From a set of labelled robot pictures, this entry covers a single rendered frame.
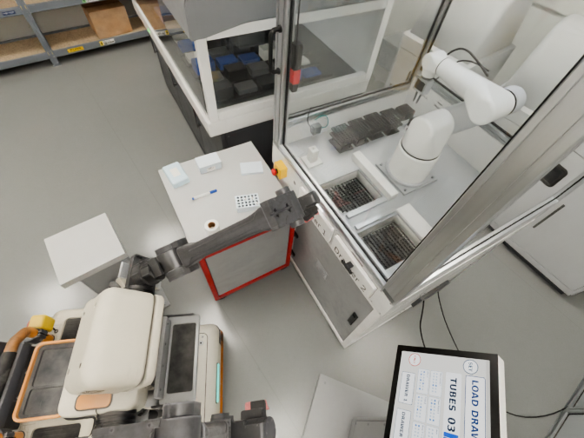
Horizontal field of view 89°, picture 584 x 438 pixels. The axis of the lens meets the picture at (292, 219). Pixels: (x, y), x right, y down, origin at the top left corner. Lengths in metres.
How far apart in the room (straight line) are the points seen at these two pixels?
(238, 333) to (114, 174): 1.79
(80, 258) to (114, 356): 0.97
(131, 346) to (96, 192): 2.31
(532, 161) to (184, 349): 1.01
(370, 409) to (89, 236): 1.79
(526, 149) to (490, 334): 2.03
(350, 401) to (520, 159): 1.69
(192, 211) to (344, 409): 1.42
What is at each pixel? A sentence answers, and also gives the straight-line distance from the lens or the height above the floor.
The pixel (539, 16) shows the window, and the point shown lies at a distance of 0.69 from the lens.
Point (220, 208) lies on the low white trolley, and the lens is 1.63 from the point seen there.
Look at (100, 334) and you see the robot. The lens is 0.78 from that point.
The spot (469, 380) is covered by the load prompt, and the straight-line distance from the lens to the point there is 1.09.
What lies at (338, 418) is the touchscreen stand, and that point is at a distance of 2.07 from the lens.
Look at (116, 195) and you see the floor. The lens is 2.90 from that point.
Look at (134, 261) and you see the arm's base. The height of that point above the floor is 1.21.
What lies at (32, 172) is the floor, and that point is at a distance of 3.43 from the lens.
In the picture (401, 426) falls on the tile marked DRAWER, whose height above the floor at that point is 1.00.
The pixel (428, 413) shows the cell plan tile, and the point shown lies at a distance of 1.11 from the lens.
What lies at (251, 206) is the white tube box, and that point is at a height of 0.80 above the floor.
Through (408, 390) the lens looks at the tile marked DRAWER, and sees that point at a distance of 1.15.
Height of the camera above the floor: 2.07
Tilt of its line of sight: 56 degrees down
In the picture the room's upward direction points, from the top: 7 degrees clockwise
